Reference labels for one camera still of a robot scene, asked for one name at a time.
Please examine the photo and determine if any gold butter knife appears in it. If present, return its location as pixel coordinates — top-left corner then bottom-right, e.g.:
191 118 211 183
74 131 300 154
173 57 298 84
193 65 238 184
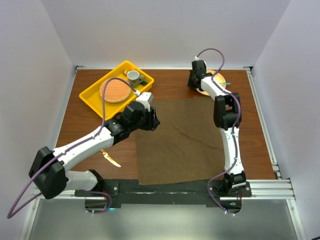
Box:
100 149 122 168

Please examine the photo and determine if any brown cloth napkin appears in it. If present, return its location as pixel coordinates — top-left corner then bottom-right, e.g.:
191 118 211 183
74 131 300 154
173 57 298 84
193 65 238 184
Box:
136 97 225 185

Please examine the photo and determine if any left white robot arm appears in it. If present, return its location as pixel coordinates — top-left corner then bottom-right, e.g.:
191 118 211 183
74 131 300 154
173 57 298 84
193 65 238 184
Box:
28 101 160 200

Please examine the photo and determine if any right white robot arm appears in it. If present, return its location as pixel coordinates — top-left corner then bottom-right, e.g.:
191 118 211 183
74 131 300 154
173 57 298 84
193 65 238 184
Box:
187 57 247 197

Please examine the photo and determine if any yellow round plate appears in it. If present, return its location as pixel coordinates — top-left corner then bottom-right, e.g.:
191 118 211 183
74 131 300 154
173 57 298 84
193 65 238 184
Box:
195 69 228 100

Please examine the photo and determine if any small green object in tray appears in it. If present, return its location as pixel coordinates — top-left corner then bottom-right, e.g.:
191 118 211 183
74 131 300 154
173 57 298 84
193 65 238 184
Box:
139 80 148 86

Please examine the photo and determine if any orange woven coaster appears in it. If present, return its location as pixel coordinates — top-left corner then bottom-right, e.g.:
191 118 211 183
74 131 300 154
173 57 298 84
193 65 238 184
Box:
99 79 132 103

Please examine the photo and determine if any grey ceramic mug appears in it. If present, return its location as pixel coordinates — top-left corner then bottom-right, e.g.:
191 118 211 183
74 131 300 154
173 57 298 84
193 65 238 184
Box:
126 70 145 88

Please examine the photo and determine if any yellow plastic tray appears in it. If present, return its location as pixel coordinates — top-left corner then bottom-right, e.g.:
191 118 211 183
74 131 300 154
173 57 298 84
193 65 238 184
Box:
79 60 154 120

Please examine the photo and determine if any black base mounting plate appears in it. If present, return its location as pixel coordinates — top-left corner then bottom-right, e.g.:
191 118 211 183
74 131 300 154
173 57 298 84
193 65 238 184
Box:
74 178 252 213

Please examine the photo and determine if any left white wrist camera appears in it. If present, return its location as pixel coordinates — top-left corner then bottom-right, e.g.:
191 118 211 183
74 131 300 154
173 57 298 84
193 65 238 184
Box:
135 92 154 111

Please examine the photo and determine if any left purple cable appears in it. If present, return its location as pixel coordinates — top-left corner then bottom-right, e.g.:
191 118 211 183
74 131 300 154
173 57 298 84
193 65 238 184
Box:
6 77 141 219

